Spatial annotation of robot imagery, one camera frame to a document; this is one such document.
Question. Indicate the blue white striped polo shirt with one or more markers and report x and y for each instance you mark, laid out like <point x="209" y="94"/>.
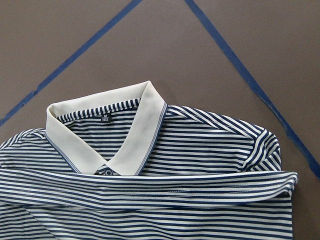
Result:
<point x="124" y="165"/>

